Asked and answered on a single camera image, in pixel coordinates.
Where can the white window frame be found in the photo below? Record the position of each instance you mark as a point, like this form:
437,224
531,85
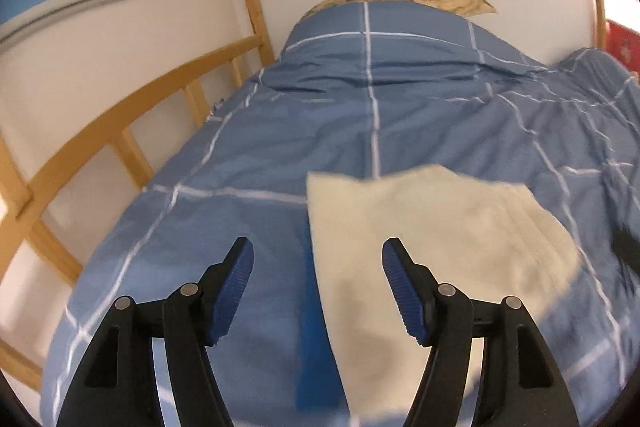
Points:
100,4

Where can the cream pants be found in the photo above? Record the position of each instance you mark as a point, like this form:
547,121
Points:
425,217

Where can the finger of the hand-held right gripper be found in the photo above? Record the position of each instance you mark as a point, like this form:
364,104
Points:
627,247

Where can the folded blue cloth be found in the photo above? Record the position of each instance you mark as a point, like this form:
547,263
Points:
315,357

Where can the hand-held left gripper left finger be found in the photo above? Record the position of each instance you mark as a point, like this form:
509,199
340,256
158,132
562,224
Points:
235,287

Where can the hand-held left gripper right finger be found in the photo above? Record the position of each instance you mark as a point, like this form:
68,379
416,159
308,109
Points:
405,287

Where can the blue checked duvet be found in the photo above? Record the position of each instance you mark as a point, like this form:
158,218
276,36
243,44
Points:
425,107

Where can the red storage bin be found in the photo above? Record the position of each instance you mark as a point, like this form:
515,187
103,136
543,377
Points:
622,44

